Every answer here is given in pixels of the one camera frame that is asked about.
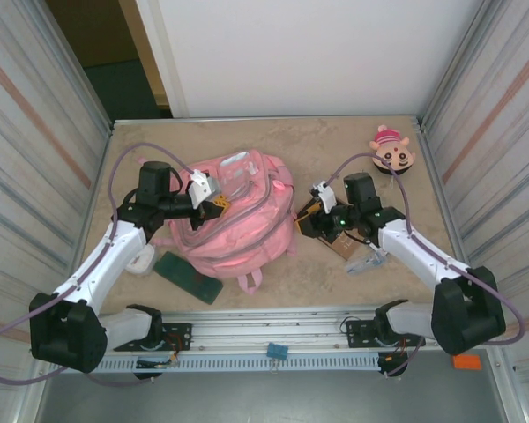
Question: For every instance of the blue binder clip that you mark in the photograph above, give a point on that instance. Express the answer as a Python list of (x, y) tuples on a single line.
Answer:
[(277, 351)]

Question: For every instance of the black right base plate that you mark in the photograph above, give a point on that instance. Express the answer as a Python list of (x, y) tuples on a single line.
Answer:
[(357, 328)]

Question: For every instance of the tan door frame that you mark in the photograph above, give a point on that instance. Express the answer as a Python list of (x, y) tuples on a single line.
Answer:
[(143, 48)]

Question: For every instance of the orange toy brick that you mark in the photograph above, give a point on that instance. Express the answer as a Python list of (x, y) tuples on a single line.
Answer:
[(466, 361)]

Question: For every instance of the white round plastic container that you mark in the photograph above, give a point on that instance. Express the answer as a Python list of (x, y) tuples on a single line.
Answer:
[(141, 262)]

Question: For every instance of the dark green pencil case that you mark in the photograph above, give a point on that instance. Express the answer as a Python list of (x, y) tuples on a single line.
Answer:
[(189, 277)]

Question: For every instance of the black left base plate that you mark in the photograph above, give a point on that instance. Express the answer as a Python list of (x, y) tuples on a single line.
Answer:
[(178, 328)]

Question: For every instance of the pink student backpack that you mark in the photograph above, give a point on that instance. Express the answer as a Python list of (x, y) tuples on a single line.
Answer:
[(247, 238)]

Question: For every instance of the grey metal lower shelf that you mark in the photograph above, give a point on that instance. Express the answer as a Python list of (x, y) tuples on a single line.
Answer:
[(269, 396)]

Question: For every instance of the plush doll head toy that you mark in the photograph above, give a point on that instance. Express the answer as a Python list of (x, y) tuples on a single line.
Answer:
[(392, 154)]

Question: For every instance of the aluminium enclosure post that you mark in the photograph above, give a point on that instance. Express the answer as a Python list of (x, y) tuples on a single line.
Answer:
[(460, 61), (70, 61)]

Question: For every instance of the clear plastic pen pack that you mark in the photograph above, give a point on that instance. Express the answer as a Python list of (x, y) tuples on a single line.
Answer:
[(366, 263)]

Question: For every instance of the aluminium mounting rail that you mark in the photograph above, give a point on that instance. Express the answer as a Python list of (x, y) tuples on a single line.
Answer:
[(269, 326)]

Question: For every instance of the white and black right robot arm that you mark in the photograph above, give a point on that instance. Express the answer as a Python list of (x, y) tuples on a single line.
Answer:
[(414, 251)]

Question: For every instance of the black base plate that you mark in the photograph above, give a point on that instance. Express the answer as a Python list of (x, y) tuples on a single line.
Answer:
[(178, 328), (357, 328)]

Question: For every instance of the brown hardcover book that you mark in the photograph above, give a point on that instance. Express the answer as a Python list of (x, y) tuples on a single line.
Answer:
[(344, 249)]

